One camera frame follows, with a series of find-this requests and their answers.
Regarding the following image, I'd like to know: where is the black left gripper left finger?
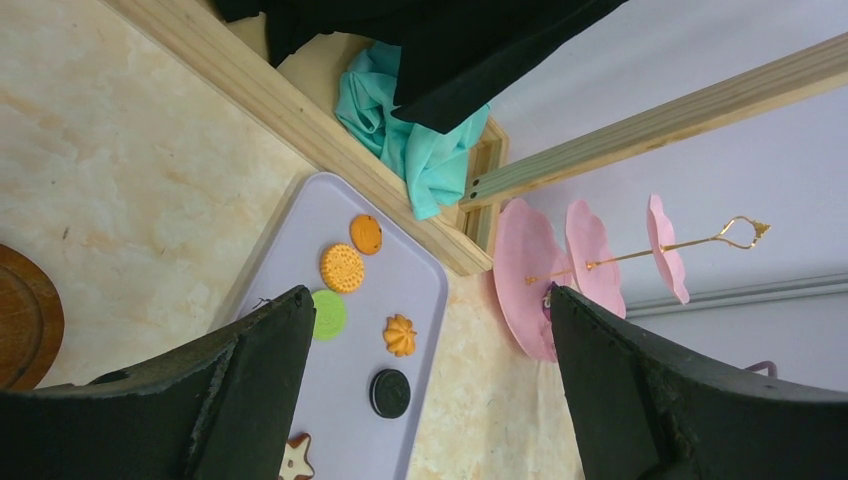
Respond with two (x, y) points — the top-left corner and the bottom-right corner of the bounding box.
(1, 286), (315, 479)

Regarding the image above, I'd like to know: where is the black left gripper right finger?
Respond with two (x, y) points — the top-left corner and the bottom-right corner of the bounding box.
(551, 287), (847, 479)

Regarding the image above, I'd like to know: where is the star-shaped iced cookie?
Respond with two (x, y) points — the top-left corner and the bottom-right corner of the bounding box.
(278, 433), (315, 480)

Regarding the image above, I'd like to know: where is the lavender serving tray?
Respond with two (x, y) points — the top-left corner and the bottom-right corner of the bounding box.
(226, 172), (449, 479)

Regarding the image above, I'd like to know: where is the green round cookie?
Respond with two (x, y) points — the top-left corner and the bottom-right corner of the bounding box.
(312, 290), (347, 341)

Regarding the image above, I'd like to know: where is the black sandwich cookie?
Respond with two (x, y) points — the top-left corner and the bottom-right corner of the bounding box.
(369, 369), (411, 419)

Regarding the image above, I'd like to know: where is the orange waffle round cookie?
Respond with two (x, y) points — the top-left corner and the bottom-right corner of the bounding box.
(320, 243), (365, 294)

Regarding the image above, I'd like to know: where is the pink three-tier cake stand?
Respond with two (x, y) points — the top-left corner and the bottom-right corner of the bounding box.
(492, 194), (771, 363)

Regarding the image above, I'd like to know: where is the orange swirl cookie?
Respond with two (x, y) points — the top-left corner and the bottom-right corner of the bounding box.
(383, 314), (417, 357)

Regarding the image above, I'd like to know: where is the brown saucer far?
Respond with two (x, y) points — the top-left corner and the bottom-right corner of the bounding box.
(1, 244), (65, 390)

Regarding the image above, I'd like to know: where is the small orange round cookie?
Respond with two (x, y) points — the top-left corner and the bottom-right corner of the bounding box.
(349, 214), (383, 255)

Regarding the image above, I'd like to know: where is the teal cloth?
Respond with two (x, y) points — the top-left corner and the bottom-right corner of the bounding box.
(335, 42), (490, 220)

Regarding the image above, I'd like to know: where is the black t-shirt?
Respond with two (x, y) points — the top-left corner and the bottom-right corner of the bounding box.
(214, 0), (621, 133)

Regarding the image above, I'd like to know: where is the wooden clothes rack frame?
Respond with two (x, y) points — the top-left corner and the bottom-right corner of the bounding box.
(112, 1), (847, 275)

